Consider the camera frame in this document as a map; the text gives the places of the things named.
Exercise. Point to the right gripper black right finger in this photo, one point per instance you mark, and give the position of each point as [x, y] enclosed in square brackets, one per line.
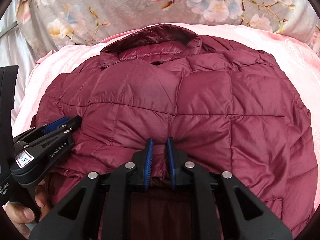
[222, 207]

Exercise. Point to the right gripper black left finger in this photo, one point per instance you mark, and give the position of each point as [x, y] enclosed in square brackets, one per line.
[98, 206]

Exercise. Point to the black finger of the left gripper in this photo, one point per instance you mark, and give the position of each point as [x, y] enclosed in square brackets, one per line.
[30, 138]
[46, 129]

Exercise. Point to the maroon quilted puffer jacket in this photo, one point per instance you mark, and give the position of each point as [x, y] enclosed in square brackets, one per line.
[230, 107]

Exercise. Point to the person's left hand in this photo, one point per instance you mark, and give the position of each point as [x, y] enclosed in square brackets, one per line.
[20, 215]

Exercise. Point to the grey floral bed sheet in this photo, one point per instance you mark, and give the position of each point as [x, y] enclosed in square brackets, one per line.
[32, 28]

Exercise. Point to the pink fleece blanket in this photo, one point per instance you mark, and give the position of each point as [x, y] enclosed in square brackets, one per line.
[296, 60]

